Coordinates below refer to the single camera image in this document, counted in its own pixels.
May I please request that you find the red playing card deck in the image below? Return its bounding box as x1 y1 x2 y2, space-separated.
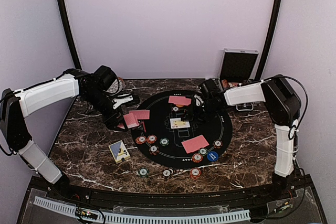
123 113 139 129

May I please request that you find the red card top mat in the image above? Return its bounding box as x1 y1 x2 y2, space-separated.
169 95 192 106

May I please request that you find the red card mat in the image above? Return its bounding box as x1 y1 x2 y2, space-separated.
169 95 192 106
182 135 209 154

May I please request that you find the blue small blind button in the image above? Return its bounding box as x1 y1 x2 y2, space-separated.
206 151 219 162

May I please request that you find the red poker chip stack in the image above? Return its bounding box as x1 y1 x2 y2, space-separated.
190 168 202 179

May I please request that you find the green poker chip stack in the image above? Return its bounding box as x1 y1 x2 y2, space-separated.
138 168 149 178

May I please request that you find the brown poker chip stack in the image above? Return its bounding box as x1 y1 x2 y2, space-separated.
162 168 174 178

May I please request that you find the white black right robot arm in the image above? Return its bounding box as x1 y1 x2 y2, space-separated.
182 74 303 178

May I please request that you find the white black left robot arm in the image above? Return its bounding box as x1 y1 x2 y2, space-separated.
1 66 133 185

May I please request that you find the round black poker mat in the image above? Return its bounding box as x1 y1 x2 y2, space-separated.
131 90 233 169

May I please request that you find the floral patterned ceramic bowl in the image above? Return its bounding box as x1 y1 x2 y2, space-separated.
108 77 125 94

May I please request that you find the aluminium poker chip case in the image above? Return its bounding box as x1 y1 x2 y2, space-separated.
217 48 263 111

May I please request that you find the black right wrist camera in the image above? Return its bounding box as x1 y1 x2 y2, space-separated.
198 79 220 99

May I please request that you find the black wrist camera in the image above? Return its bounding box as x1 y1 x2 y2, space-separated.
94 65 118 90
198 79 220 99

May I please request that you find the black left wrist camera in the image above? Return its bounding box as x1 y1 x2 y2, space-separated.
94 65 118 90

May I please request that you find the left black frame post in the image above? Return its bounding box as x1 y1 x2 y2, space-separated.
57 0 82 70

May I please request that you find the black frame post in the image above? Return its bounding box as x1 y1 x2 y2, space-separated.
57 0 82 70
255 0 281 80

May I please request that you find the white slotted cable duct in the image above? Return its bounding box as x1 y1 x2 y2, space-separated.
33 196 250 223

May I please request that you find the black front table rail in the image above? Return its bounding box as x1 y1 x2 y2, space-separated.
44 179 297 209

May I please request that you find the right black frame post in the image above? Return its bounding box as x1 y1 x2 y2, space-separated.
255 0 281 80

